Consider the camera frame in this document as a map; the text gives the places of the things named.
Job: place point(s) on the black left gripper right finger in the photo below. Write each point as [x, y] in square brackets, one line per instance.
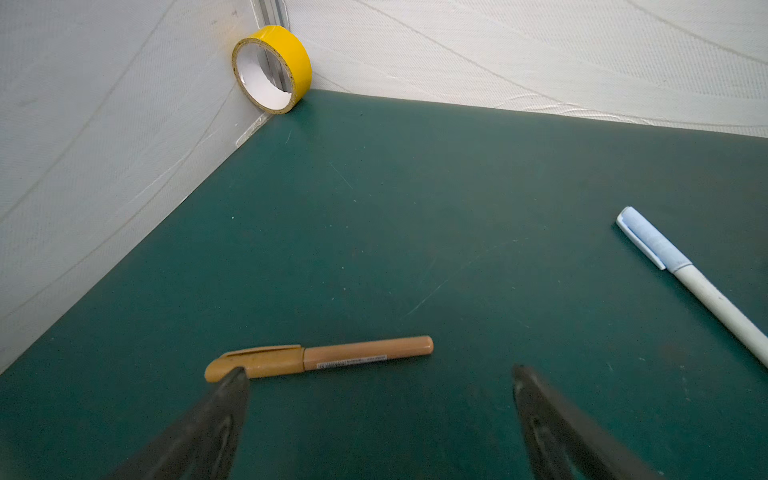
[562, 441]

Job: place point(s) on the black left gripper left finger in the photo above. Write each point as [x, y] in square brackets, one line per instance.
[202, 443]

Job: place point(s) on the white pen light-blue cap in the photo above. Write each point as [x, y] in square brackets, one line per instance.
[666, 256]

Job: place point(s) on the brown orange marker pen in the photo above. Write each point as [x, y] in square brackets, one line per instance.
[264, 362]

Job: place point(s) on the yellow tape roll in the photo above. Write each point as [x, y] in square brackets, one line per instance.
[273, 69]

